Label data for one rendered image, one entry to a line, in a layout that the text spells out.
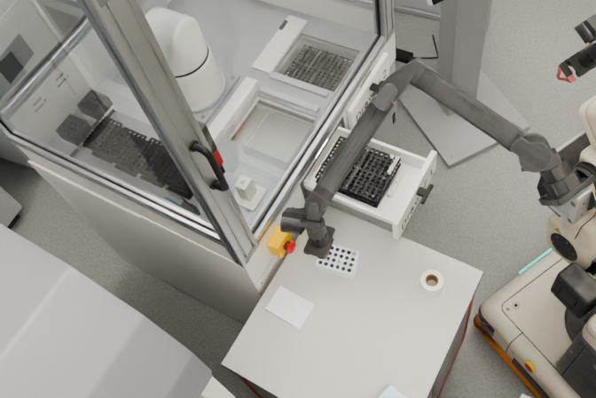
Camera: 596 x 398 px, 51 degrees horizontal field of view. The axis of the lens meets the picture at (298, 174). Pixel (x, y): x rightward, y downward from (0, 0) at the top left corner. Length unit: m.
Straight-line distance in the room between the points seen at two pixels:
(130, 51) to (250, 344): 1.10
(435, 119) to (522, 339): 1.23
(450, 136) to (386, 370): 1.53
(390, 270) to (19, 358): 1.23
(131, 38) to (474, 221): 2.10
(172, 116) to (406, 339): 1.01
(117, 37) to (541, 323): 1.87
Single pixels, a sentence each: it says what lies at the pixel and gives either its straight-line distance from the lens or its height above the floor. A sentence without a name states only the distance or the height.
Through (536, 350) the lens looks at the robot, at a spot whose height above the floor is 0.28.
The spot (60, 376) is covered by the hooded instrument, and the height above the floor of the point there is 1.68.
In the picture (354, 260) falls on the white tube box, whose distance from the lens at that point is 1.98.
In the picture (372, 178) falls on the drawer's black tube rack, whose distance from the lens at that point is 1.98.
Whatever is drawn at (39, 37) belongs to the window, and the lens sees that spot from 1.36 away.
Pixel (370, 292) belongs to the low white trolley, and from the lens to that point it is 1.96.
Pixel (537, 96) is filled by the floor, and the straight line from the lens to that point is 3.36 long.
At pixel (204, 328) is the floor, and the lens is 2.86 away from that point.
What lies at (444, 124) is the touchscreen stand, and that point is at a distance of 3.16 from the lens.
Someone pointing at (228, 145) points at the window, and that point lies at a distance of 1.52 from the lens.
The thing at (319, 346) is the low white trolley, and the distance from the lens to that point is 1.92.
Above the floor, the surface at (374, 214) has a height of 0.89.
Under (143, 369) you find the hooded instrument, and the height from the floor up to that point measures 1.58.
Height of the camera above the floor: 2.59
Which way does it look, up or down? 57 degrees down
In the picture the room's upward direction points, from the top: 17 degrees counter-clockwise
